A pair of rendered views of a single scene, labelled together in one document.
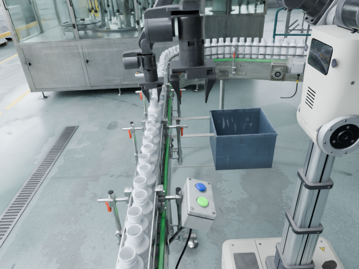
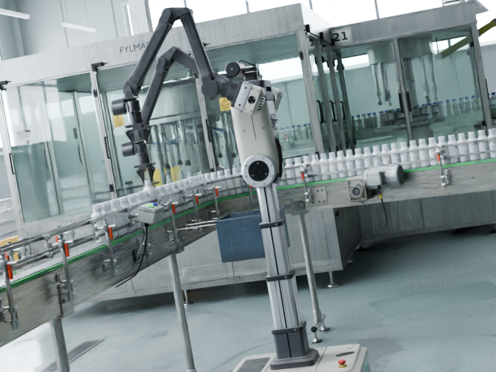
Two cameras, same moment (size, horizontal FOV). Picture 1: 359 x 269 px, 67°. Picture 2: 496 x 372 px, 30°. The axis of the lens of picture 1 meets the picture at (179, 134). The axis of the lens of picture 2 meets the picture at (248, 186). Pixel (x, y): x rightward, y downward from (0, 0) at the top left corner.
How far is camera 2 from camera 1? 3.68 m
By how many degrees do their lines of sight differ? 30
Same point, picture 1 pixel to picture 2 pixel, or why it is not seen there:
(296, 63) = (371, 172)
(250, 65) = (330, 189)
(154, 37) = (116, 111)
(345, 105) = (249, 147)
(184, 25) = (128, 105)
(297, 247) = (274, 301)
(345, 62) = (235, 119)
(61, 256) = not seen: outside the picture
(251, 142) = (250, 225)
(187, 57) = (132, 119)
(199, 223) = (146, 217)
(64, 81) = not seen: hidden behind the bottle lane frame
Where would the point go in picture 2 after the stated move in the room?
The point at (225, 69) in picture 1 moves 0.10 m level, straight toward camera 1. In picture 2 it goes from (298, 198) to (294, 200)
